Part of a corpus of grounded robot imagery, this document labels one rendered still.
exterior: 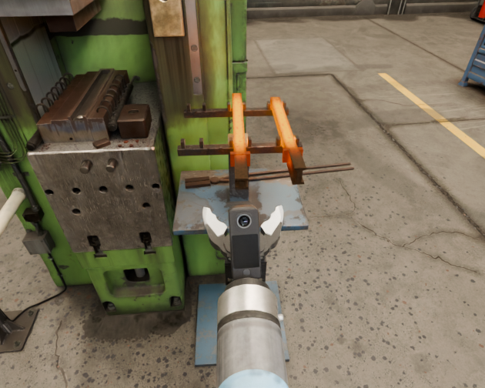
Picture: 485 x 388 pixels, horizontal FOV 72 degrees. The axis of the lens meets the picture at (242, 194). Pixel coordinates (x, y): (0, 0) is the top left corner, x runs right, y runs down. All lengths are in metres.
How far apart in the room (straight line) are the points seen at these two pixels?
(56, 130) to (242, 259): 0.82
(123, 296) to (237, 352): 1.24
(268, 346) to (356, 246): 1.64
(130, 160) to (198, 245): 0.68
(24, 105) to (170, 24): 0.57
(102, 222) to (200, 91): 0.58
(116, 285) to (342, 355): 1.04
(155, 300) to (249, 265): 1.17
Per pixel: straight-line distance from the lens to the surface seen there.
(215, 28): 1.14
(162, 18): 1.12
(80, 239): 1.39
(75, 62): 1.61
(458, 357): 1.85
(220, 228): 0.60
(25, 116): 1.38
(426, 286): 2.02
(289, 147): 0.82
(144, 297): 1.65
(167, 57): 1.16
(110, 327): 1.77
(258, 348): 0.45
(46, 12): 1.06
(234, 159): 0.76
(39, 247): 1.71
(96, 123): 1.14
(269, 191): 1.11
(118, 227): 1.31
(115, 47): 1.55
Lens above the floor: 1.46
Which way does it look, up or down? 39 degrees down
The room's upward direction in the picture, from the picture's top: straight up
